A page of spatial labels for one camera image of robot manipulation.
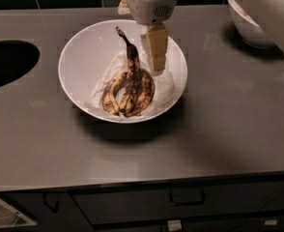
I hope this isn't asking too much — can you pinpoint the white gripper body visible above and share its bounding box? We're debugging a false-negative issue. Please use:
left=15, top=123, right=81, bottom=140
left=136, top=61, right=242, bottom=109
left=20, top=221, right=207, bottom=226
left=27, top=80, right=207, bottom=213
left=128, top=0, right=178, bottom=25

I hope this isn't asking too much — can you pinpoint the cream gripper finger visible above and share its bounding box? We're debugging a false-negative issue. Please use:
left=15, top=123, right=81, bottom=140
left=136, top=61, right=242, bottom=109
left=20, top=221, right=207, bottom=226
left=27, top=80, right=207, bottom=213
left=141, top=24, right=168, bottom=72
left=118, top=0, right=130, bottom=15

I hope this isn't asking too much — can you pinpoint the spotted brown banana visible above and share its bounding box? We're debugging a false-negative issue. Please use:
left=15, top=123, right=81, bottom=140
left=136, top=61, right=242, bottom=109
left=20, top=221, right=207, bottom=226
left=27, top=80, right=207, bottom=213
left=116, top=27, right=141, bottom=114

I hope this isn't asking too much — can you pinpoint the white paper in bowl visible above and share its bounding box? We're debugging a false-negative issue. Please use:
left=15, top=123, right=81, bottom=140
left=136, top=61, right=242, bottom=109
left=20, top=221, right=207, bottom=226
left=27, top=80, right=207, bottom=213
left=84, top=47, right=178, bottom=122

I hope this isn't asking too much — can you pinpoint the large white bowl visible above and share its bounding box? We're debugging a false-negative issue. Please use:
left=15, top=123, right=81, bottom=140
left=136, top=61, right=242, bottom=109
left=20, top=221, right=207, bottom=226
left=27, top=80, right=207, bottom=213
left=58, top=19, right=187, bottom=124

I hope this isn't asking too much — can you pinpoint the spotted right banana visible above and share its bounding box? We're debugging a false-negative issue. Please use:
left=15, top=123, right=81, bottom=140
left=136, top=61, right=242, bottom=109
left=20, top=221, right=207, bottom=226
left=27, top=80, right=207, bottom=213
left=124, top=69, right=155, bottom=118

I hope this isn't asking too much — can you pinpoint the spotted left banana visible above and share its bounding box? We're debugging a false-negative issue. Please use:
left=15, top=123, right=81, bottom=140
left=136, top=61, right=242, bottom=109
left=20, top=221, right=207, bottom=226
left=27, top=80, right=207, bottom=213
left=101, top=72, right=127, bottom=115

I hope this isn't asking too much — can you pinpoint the dark drawer front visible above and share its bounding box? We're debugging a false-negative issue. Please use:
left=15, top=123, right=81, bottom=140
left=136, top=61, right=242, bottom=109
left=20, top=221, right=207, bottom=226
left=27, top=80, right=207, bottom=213
left=71, top=182, right=284, bottom=225

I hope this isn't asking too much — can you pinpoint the open dishwasher door corner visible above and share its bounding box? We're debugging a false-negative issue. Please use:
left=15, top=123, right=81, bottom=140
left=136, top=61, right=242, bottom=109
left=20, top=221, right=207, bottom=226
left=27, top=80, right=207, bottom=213
left=0, top=198, right=38, bottom=229

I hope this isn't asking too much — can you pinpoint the black drawer handle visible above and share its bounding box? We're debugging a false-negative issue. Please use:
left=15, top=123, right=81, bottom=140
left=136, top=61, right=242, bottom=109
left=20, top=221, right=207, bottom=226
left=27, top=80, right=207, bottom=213
left=169, top=189, right=205, bottom=206

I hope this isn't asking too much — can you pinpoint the black cabinet handle left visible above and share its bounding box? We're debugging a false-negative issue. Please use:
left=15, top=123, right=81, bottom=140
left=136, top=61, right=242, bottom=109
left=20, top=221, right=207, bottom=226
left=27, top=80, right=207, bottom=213
left=43, top=192, right=60, bottom=214

